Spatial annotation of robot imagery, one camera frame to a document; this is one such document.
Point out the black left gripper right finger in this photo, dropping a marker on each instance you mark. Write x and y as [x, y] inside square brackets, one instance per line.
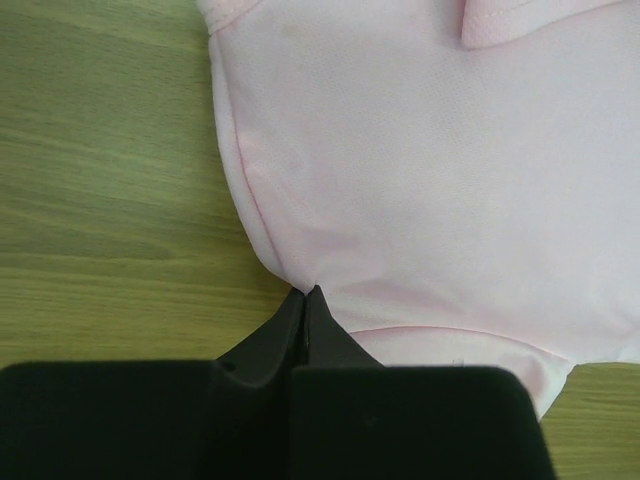
[360, 420]

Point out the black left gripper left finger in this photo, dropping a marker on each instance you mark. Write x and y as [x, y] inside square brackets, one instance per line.
[158, 419]

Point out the pink t shirt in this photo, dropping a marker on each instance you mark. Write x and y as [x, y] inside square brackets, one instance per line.
[461, 178]

